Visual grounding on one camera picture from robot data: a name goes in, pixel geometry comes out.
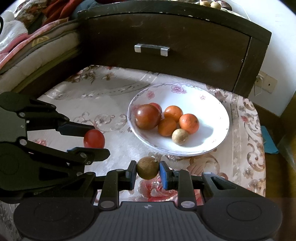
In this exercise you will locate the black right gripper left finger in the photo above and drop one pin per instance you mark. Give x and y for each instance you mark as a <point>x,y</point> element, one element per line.
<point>114,182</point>

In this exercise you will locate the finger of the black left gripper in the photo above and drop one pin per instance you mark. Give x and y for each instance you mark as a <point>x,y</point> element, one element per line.
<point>89,155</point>
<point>74,129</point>

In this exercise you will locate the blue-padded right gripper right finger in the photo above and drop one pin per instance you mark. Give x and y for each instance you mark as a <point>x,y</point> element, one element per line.
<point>181,182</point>

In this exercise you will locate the red oval cherry tomato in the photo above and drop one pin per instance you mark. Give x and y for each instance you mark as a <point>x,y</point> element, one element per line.
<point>94,139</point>

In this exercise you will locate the tan longan fruit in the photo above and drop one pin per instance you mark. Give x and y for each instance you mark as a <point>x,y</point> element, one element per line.
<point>179,136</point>
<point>147,168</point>

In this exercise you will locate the orange mandarin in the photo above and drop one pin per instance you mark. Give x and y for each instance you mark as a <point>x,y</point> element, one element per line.
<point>173,112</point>
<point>189,123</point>
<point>166,127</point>

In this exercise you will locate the dark brown-red tomato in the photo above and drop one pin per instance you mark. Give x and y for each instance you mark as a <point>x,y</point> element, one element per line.
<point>147,117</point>

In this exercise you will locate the red cherry tomato with stem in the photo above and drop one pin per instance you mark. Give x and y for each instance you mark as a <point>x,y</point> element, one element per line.
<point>156,106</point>

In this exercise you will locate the floral beige tablecloth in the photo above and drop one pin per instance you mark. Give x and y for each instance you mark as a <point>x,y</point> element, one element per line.
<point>100,96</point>

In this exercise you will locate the white floral plate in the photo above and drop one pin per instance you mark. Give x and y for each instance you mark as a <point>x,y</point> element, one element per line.
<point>212,115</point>

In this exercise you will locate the grey quilted mattress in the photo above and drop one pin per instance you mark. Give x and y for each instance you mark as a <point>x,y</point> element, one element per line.
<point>32,58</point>

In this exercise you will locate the teal cloth on floor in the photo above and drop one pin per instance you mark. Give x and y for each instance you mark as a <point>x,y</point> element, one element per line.
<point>269,146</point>

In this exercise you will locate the pink floral blanket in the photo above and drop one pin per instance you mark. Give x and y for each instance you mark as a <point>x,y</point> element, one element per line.
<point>30,20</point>

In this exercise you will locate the dark wooden nightstand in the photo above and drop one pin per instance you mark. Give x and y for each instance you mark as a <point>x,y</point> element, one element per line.
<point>207,45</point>

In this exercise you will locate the longans on nightstand top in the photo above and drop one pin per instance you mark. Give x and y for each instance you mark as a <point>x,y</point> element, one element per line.
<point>213,4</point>

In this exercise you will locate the silver drawer handle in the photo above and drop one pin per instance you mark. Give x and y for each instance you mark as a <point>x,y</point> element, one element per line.
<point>152,49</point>

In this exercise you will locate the wall power socket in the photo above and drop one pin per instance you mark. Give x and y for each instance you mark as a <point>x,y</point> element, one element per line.
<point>265,82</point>

